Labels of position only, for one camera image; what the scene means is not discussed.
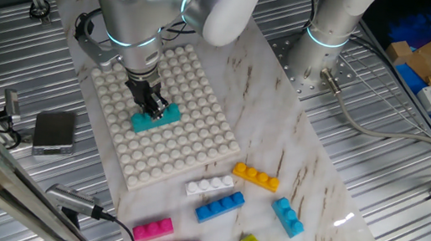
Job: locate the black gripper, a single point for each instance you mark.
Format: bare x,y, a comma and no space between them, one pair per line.
144,87

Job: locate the teal four-stud block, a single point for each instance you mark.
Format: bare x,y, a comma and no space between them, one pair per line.
141,123

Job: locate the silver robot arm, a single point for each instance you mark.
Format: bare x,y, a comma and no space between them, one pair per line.
137,12

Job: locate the white studded baseplate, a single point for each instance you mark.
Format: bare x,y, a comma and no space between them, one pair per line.
159,159

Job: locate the silver digital scale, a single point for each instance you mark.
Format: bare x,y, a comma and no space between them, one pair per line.
54,131

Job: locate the white four-stud block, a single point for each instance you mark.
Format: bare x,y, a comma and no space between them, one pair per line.
208,186

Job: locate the blue four-stud block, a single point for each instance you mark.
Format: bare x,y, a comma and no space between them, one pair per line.
217,209

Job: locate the white marble board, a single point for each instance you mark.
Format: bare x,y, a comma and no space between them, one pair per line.
274,124

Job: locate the magenta three-stud block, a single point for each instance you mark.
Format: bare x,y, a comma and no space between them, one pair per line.
153,231

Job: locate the orange-yellow four-stud block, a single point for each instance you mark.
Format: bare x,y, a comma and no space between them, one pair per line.
256,177

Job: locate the light blue three-stud block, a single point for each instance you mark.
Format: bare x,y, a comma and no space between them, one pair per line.
288,219

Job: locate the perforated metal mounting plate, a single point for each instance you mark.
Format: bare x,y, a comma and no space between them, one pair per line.
344,77

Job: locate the small cardboard box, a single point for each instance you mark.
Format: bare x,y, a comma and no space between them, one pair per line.
398,53

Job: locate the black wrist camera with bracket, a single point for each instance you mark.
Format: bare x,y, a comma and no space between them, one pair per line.
85,28

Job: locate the large silver camera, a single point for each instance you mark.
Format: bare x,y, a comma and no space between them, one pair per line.
73,200

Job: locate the small silver camera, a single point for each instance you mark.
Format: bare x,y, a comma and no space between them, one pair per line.
12,104

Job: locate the black camera clamp mount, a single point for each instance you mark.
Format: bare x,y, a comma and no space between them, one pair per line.
12,136

